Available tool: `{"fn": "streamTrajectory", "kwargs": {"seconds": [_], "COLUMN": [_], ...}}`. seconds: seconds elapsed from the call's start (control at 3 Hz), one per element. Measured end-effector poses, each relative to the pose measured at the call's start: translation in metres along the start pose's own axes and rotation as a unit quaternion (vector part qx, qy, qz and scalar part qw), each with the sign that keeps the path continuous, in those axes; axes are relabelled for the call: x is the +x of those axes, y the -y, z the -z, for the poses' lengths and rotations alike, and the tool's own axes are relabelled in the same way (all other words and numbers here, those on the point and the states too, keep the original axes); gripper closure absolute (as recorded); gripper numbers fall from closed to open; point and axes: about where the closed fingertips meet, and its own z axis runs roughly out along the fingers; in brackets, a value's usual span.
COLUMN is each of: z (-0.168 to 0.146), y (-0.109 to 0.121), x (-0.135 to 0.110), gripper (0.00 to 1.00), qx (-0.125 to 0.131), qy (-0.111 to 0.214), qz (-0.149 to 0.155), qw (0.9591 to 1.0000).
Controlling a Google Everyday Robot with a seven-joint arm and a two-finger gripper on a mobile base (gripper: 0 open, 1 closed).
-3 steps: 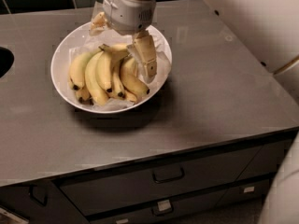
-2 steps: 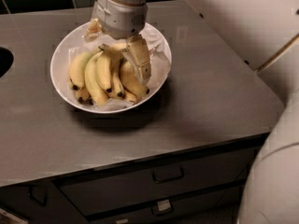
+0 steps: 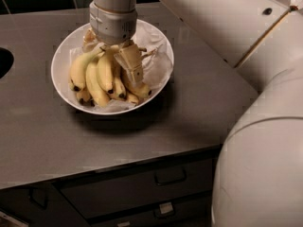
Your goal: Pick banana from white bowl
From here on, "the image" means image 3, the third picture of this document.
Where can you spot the white ceramic bowl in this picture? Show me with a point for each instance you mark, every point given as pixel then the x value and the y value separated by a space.
pixel 68 50

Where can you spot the short bottom-left banana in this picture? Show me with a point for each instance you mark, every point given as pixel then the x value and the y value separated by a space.
pixel 83 97

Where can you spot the grey drawer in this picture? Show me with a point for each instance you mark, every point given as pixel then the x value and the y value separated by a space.
pixel 157 214
pixel 103 197

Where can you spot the small lower yellow banana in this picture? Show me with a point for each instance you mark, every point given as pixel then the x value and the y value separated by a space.
pixel 120 92

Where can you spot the top centre yellow banana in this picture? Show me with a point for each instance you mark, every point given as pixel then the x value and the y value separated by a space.
pixel 105 74

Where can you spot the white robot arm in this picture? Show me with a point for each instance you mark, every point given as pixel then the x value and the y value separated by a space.
pixel 241 85

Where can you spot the right yellow banana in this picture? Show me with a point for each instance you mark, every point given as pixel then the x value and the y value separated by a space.
pixel 141 90

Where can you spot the lower middle grey drawer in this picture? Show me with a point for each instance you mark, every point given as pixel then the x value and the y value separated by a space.
pixel 157 214

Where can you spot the upper middle grey drawer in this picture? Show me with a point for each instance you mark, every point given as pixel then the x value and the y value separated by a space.
pixel 103 197

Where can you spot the leftmost yellow banana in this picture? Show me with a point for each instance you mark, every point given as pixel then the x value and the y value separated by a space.
pixel 78 69

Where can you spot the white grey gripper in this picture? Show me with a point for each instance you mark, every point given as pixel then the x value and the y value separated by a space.
pixel 114 27

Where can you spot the white paper liner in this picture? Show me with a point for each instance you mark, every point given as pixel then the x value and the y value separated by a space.
pixel 156 73

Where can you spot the left grey cabinet door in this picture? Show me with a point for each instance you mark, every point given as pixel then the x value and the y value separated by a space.
pixel 40 206

